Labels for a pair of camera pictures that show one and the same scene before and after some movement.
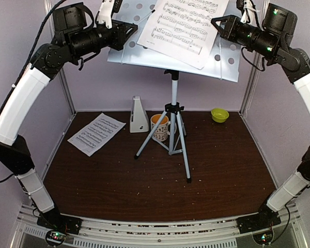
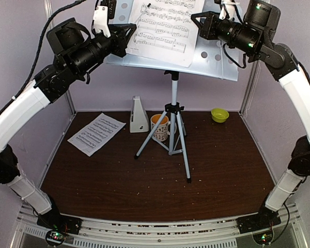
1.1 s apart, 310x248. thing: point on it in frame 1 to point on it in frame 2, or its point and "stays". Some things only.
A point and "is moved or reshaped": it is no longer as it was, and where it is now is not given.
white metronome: x=139 y=121 stays
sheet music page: x=96 y=134 stays
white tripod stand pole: x=177 y=131 stays
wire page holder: x=152 y=12 to x=149 y=5
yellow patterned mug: x=163 y=133 stays
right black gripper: x=228 y=32 to x=207 y=29
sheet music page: x=182 y=30 is moved or reshaped
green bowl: x=219 y=115 stays
